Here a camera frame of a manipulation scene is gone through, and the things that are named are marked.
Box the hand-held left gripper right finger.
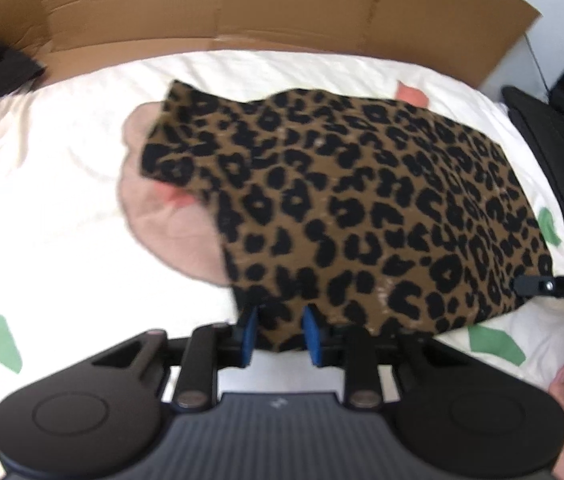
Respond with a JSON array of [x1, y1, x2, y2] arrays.
[[302, 305, 469, 409]]

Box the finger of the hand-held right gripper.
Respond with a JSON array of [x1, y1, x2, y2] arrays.
[[512, 273, 564, 302]]

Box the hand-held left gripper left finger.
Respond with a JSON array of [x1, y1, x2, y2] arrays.
[[89, 307, 261, 409]]

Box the leopard print skirt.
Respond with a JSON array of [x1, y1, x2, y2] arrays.
[[139, 79, 556, 354]]

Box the folded black clothes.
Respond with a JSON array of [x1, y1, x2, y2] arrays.
[[501, 85, 564, 253]]

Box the cream bear print blanket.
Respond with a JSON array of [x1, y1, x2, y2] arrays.
[[0, 47, 564, 461]]

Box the brown cardboard sheet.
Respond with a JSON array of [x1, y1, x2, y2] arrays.
[[0, 0, 544, 92]]

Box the small black cloth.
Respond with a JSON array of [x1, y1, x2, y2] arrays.
[[0, 42, 48, 99]]

